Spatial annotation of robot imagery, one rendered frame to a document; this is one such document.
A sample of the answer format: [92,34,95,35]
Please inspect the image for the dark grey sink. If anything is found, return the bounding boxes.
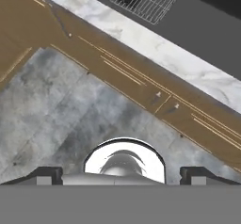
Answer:
[91,0,241,82]

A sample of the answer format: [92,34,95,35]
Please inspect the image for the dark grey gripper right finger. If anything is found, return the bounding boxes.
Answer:
[179,166,241,186]

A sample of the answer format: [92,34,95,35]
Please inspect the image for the brown cupboard door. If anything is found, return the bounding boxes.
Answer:
[154,93,241,173]
[46,2,173,115]
[0,0,72,84]

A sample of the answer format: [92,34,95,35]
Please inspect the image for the white round dome with black rim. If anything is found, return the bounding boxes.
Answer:
[61,136,167,186]

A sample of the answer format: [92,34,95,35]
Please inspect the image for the white wire rack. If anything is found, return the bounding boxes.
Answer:
[108,0,190,25]

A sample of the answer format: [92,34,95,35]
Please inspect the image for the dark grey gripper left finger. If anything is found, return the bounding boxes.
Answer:
[0,166,64,186]

